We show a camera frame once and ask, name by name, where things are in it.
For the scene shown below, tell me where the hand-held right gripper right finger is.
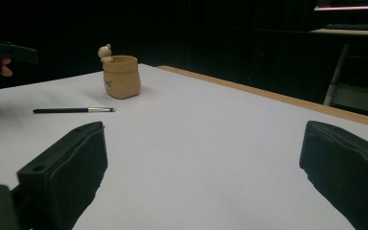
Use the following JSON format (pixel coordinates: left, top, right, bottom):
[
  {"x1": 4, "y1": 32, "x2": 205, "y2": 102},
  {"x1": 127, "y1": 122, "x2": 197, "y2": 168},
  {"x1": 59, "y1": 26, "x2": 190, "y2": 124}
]
[{"x1": 299, "y1": 120, "x2": 368, "y2": 230}]

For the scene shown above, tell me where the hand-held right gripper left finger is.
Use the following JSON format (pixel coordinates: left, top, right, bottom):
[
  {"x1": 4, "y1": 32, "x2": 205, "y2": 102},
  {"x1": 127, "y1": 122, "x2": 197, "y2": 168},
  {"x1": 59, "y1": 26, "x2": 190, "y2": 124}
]
[{"x1": 16, "y1": 121, "x2": 109, "y2": 230}]

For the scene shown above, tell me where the black makeup brush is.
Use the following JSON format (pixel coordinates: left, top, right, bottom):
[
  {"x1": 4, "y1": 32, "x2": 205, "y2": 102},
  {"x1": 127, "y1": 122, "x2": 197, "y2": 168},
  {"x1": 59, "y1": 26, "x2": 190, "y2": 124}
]
[{"x1": 33, "y1": 106, "x2": 117, "y2": 114}]

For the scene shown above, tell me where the tan ceramic pen holder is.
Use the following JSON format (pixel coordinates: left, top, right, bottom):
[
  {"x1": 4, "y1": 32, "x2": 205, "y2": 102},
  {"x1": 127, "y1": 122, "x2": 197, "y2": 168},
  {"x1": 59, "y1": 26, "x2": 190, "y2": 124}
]
[{"x1": 97, "y1": 43, "x2": 142, "y2": 100}]

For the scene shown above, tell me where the wooden desk with metal legs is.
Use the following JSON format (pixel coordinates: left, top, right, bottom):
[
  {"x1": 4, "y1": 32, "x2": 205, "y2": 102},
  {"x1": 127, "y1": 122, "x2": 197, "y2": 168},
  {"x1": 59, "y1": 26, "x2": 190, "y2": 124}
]
[{"x1": 310, "y1": 28, "x2": 368, "y2": 117}]

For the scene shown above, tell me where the black keyboard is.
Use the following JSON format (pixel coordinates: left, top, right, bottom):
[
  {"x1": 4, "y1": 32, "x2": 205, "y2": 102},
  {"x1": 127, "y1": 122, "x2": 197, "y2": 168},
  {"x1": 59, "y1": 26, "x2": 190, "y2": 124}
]
[{"x1": 324, "y1": 23, "x2": 368, "y2": 32}]

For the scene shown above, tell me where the computer monitor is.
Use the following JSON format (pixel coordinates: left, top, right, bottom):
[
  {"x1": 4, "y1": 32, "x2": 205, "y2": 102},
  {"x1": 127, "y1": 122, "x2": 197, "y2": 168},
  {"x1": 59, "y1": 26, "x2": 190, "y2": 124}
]
[{"x1": 313, "y1": 0, "x2": 368, "y2": 12}]

